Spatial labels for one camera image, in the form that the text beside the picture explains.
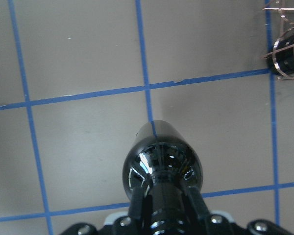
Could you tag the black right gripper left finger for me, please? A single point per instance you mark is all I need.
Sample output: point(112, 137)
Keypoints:
point(139, 204)

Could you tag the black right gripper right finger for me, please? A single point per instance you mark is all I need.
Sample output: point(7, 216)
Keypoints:
point(197, 203)

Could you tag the dark glass wine bottle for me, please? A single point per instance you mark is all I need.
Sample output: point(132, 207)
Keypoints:
point(163, 164)

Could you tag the dark bottle in basket right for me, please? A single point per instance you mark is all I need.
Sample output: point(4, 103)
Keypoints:
point(280, 59)

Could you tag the copper wire wine basket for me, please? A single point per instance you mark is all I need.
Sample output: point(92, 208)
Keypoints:
point(284, 9)

